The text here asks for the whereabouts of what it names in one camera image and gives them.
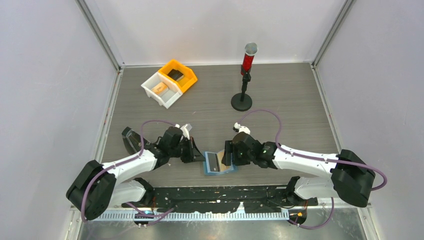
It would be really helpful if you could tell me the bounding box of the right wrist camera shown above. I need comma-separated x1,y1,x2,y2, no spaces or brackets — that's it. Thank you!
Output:
232,122,251,135

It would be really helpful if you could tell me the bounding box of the orange plastic bin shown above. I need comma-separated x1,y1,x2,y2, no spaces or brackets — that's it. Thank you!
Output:
158,59,198,94

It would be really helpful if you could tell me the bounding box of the tan card in white bin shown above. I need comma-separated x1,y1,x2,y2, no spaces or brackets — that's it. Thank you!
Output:
151,82,168,96

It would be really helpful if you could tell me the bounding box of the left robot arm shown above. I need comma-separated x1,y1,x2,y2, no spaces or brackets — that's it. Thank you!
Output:
65,124,206,221

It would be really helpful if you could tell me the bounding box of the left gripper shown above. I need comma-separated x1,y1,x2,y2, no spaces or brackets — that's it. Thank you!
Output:
169,136,205,164

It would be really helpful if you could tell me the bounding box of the white plastic bin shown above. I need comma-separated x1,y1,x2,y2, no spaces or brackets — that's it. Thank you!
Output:
141,72,183,109

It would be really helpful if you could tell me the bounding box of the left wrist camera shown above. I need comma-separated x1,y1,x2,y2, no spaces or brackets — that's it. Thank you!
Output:
174,123,193,141

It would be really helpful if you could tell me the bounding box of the tan credit card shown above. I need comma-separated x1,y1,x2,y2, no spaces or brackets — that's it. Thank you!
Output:
216,149,234,174

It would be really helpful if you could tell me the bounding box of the black card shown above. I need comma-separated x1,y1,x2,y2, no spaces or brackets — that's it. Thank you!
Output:
167,69,184,82

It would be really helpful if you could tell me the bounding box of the red microphone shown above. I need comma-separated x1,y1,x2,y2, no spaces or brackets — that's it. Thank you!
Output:
240,42,258,76

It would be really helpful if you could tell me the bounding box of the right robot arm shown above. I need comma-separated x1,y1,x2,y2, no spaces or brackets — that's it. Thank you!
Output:
221,132,376,208

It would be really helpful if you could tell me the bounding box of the blue leather card holder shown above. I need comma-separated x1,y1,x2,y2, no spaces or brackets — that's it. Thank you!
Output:
203,151,237,176

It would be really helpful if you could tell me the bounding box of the clear plastic holder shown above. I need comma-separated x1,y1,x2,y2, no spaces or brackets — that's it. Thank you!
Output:
121,126,142,155

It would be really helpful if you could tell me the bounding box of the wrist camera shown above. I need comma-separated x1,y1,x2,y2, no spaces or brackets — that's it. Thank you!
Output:
232,122,251,135
174,123,193,141

